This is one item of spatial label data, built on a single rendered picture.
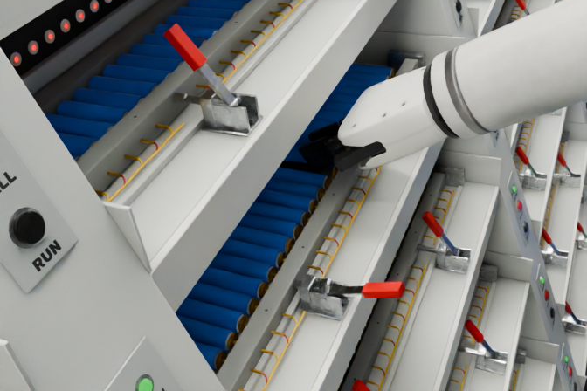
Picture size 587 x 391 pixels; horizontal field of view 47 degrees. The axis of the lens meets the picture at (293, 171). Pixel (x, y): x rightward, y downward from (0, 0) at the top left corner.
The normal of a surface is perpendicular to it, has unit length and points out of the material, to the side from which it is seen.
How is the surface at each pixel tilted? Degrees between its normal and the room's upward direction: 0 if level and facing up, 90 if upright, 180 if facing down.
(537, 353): 90
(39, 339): 90
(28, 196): 90
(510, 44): 36
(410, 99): 10
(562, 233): 18
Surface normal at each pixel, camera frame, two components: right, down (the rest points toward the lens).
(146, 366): 0.83, -0.10
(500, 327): -0.11, -0.80
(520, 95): -0.37, 0.62
